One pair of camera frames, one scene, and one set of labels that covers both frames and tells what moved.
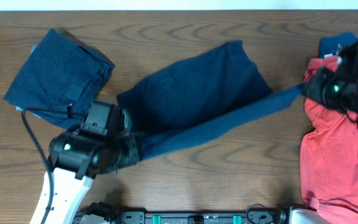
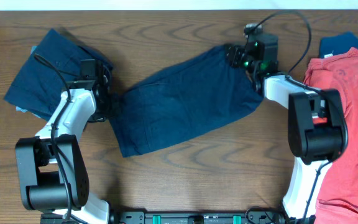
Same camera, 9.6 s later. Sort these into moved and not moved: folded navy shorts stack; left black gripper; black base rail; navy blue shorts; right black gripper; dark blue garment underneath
Moved: navy blue shorts; right black gripper; left black gripper
Not moved: black base rail; dark blue garment underneath; folded navy shorts stack
